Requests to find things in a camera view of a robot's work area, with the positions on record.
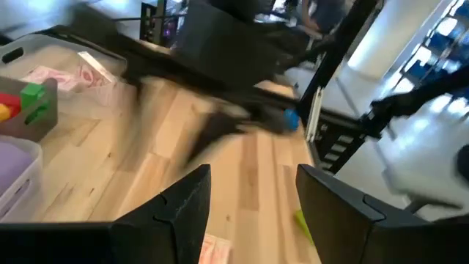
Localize person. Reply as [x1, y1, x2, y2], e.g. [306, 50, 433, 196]
[299, 0, 355, 40]

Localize black floor stand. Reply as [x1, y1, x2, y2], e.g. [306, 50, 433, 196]
[361, 65, 469, 141]

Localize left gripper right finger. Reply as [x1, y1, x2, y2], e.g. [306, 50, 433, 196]
[295, 164, 469, 264]

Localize smoky grey plastic bin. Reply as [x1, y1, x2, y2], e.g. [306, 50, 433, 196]
[0, 75, 59, 143]

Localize black equipment rack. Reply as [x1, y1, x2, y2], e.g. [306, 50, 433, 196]
[139, 1, 180, 47]

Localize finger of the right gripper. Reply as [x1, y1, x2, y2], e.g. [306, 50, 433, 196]
[185, 112, 254, 166]

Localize blue rounded toy block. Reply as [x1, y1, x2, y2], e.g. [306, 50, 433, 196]
[282, 108, 301, 132]

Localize clear plastic bin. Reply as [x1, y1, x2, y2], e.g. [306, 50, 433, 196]
[0, 134, 44, 223]
[0, 34, 129, 111]

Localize lilac playing card deck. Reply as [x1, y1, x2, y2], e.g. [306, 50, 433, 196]
[21, 65, 80, 92]

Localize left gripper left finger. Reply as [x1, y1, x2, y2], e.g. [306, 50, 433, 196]
[109, 164, 213, 264]

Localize lime toy brick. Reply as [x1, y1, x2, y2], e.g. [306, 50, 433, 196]
[294, 208, 316, 246]

